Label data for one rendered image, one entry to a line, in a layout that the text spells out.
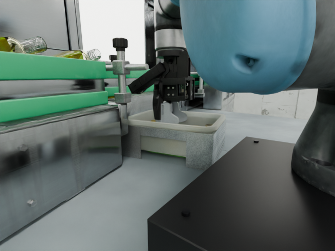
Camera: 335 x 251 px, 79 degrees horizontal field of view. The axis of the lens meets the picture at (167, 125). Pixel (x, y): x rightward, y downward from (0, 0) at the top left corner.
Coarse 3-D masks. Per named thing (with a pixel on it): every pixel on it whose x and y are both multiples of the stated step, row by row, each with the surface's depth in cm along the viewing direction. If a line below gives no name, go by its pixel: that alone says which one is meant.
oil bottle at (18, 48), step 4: (4, 36) 33; (8, 36) 33; (0, 40) 32; (4, 40) 32; (8, 40) 33; (12, 40) 33; (16, 40) 34; (0, 44) 32; (4, 44) 32; (8, 44) 33; (12, 44) 33; (16, 44) 34; (20, 44) 35; (0, 48) 32; (4, 48) 32; (8, 48) 33; (12, 48) 33; (16, 48) 34; (20, 48) 35; (16, 52) 34; (20, 52) 35; (24, 52) 36
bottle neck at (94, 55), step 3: (87, 51) 52; (90, 51) 52; (93, 51) 52; (96, 51) 53; (99, 51) 54; (90, 54) 51; (93, 54) 52; (96, 54) 53; (99, 54) 54; (90, 57) 51; (93, 57) 52; (96, 57) 53; (99, 57) 54; (93, 60) 52; (96, 60) 54
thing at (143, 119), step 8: (144, 112) 57; (152, 112) 60; (184, 112) 58; (192, 112) 57; (200, 112) 56; (128, 120) 46; (136, 120) 46; (144, 120) 56; (192, 120) 57; (200, 120) 56; (208, 120) 55; (216, 120) 54; (168, 128) 44; (176, 128) 42; (184, 128) 41; (192, 128) 40; (200, 128) 40; (208, 128) 40; (216, 128) 41
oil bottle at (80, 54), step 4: (64, 52) 47; (68, 52) 46; (72, 52) 45; (76, 52) 46; (80, 52) 46; (84, 52) 48; (56, 56) 44; (60, 56) 43; (64, 56) 43; (68, 56) 44; (72, 56) 44; (76, 56) 45; (80, 56) 46; (84, 56) 48; (88, 56) 49
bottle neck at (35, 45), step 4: (36, 36) 40; (24, 40) 37; (28, 40) 38; (32, 40) 38; (36, 40) 39; (40, 40) 39; (24, 44) 37; (28, 44) 37; (32, 44) 38; (36, 44) 38; (40, 44) 39; (44, 44) 40; (24, 48) 36; (28, 48) 37; (32, 48) 38; (36, 48) 38; (40, 48) 39; (44, 48) 40; (28, 52) 37; (32, 52) 38; (36, 52) 39; (40, 52) 40
